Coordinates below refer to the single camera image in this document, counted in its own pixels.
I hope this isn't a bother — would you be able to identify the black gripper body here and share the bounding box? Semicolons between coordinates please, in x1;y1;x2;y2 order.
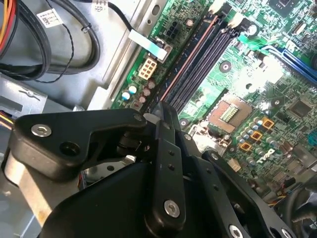
39;131;225;238

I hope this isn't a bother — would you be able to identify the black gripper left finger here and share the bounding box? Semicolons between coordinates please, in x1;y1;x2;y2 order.
8;100;186;231

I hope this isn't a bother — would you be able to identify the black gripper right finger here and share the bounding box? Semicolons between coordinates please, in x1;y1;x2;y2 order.
170;106;298;238

